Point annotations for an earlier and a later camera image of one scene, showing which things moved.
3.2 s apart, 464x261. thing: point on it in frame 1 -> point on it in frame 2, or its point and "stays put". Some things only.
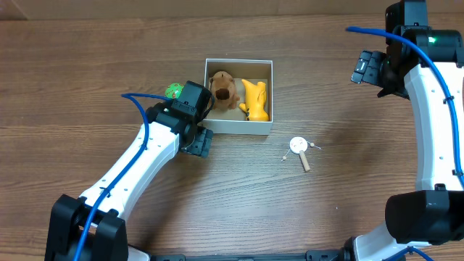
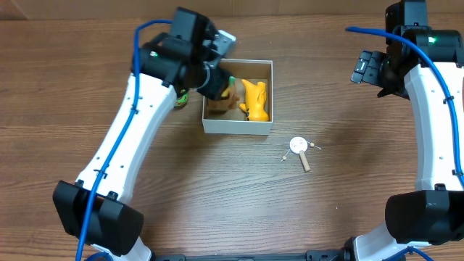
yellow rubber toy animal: (255, 102) stays put
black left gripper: (200, 143) -> (219, 85)
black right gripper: (365, 67) stays put
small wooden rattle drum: (298, 145) stays put
